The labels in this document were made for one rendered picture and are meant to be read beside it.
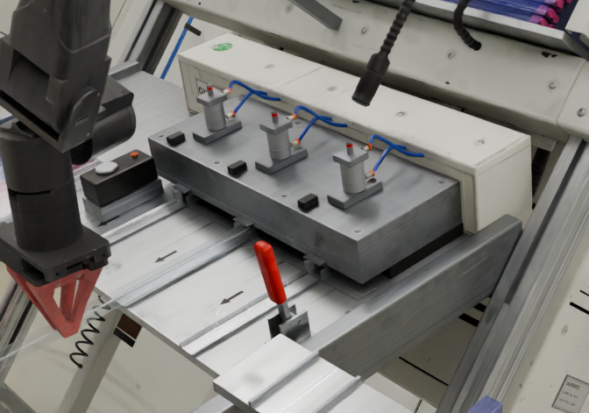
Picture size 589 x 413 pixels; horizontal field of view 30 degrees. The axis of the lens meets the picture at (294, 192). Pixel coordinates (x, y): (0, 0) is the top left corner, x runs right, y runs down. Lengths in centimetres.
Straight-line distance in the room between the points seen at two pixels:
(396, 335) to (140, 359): 264
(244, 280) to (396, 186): 17
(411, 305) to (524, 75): 26
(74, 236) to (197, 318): 14
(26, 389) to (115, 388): 47
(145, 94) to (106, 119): 51
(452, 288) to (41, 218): 38
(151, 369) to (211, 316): 254
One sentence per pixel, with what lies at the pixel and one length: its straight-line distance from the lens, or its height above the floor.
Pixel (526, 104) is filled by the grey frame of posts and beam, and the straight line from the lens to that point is 109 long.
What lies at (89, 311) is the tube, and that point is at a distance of 103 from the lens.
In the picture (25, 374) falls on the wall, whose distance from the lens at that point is 404.
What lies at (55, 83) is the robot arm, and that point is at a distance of 86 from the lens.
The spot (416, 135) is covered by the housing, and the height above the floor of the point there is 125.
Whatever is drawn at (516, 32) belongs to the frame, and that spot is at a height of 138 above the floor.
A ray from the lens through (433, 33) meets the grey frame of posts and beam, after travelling 119.
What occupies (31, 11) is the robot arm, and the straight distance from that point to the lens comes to 85.
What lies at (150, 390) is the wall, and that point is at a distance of 353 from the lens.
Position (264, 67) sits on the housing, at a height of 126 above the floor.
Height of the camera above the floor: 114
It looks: level
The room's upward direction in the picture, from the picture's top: 26 degrees clockwise
